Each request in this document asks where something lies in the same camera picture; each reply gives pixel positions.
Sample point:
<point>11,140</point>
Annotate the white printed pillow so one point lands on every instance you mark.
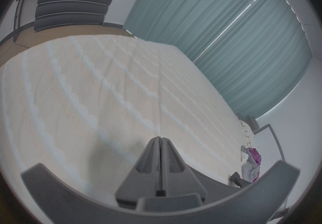
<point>247,132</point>

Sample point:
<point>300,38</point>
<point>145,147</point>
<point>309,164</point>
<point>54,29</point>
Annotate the bed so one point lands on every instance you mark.
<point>100,92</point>

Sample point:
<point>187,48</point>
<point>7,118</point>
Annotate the blue-green curtain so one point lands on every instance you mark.
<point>264,54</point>
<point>188,4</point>

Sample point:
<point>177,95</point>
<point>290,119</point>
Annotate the purple satin garment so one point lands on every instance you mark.
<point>256,156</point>

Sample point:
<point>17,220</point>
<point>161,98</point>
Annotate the grey garment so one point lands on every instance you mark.
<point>249,171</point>

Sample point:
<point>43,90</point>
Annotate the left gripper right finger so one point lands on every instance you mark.
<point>188,185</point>

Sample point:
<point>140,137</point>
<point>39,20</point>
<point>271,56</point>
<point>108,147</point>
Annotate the black chest of drawers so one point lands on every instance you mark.
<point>70,9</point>

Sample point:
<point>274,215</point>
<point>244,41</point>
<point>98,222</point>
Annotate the black T-shirt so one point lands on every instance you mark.
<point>216,180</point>

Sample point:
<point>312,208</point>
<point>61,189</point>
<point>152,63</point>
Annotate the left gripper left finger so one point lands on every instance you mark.
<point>130,185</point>

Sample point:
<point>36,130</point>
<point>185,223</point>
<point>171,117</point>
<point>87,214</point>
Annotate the white garment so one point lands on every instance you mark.
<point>244,158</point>

